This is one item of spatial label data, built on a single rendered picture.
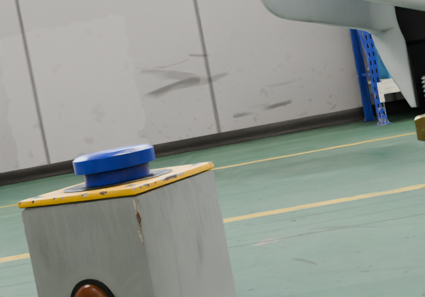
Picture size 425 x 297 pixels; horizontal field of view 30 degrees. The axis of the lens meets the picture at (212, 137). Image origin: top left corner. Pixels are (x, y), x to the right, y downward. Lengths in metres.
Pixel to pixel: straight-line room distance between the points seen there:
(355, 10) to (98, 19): 5.24
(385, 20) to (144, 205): 0.13
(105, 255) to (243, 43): 5.05
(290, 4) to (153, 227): 0.13
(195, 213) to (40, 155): 5.23
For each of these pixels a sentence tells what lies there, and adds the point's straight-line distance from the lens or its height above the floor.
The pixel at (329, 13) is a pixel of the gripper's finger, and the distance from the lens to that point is 0.28.
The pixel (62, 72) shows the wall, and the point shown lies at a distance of 5.54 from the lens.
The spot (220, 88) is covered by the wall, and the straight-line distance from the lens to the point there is 5.39.
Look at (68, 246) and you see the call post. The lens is 0.37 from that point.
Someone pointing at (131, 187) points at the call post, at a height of 0.31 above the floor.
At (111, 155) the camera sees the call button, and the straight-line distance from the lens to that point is 0.37.
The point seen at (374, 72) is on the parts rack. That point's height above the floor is 0.31.
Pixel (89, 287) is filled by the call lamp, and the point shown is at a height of 0.27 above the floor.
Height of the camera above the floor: 0.35
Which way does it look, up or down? 3 degrees down
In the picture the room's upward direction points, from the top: 11 degrees counter-clockwise
